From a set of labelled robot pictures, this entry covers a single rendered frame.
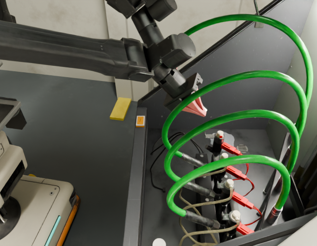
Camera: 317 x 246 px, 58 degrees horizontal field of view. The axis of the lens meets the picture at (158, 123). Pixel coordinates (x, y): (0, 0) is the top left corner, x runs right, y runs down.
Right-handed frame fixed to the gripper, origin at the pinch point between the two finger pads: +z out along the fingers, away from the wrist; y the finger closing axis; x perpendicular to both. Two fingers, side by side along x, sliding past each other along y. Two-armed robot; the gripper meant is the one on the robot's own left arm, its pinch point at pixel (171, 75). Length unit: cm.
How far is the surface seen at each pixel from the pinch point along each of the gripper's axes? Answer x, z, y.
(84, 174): 141, 21, 29
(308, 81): -28.7, 17.3, 8.8
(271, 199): -15.0, 37.9, -5.9
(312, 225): -33, 31, -27
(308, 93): -27.0, 20.1, 9.8
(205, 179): 5.6, 31.8, -1.1
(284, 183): -25.7, 29.8, -15.7
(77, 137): 160, -5, 48
